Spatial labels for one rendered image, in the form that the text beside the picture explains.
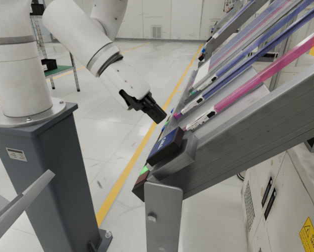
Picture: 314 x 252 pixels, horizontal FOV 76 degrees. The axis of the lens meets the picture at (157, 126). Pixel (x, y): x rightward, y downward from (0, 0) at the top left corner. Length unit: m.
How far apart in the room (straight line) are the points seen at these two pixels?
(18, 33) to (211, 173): 0.50
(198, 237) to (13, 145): 0.88
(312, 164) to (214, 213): 0.71
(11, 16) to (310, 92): 0.56
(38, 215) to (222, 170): 0.68
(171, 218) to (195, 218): 0.90
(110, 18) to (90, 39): 0.11
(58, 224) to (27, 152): 0.29
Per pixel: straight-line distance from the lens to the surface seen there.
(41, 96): 0.61
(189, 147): 0.24
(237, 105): 0.31
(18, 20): 0.59
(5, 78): 0.59
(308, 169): 0.60
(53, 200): 0.72
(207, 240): 1.13
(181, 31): 9.15
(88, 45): 0.47
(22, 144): 0.63
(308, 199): 0.58
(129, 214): 1.19
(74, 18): 0.49
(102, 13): 0.57
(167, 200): 0.27
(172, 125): 0.44
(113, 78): 0.44
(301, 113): 0.25
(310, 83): 0.24
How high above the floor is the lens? 0.94
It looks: 29 degrees down
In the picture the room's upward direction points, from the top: straight up
